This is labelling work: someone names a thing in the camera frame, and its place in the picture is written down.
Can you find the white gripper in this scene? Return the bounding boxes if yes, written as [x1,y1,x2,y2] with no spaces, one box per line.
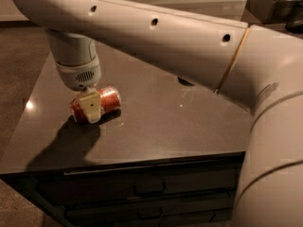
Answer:
[56,56,101,124]

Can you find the red coke can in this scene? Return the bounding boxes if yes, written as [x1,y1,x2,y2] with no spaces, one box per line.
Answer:
[69,86,121,124]

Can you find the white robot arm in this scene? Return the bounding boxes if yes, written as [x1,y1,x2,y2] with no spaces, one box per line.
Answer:
[13,0,303,227]

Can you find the dark drawer cabinet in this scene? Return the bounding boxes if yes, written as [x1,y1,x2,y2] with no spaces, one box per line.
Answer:
[1,152,244,227]

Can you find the dark box with snacks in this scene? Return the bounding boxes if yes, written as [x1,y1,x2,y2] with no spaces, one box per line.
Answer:
[245,0,302,24]

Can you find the dark round object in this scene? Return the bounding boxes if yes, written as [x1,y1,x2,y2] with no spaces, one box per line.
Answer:
[285,3,303,34]

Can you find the upper left drawer handle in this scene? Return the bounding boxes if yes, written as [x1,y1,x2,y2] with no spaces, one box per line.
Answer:
[133,181,166,197]

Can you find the drawer handle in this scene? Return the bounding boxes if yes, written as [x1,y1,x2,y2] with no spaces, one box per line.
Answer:
[137,207,163,219]
[133,181,166,197]

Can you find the lower left drawer handle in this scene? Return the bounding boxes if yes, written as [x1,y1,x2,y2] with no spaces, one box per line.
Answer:
[137,207,163,219]

